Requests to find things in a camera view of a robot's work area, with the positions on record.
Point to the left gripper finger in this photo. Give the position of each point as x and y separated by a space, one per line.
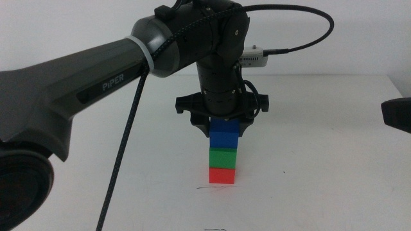
201 124
244 126

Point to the blue cube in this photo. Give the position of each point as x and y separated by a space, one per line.
224 134

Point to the green cube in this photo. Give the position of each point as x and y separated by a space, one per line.
223 158

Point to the red cube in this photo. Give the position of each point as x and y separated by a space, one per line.
221 176

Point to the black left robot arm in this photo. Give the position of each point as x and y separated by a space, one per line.
64 83

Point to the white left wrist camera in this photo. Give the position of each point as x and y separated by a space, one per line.
253 57

